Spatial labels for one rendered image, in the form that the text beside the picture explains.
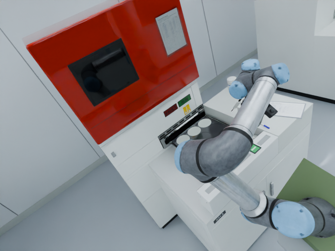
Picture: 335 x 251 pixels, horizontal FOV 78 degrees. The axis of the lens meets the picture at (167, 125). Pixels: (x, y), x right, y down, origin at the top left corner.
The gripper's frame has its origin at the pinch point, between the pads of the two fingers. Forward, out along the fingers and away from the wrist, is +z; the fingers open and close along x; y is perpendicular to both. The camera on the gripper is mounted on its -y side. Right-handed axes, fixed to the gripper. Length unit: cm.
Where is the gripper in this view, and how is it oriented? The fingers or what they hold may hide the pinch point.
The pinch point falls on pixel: (259, 125)
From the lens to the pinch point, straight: 118.6
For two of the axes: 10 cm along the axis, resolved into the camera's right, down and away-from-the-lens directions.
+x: -7.7, 5.6, -3.0
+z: 3.2, 7.5, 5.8
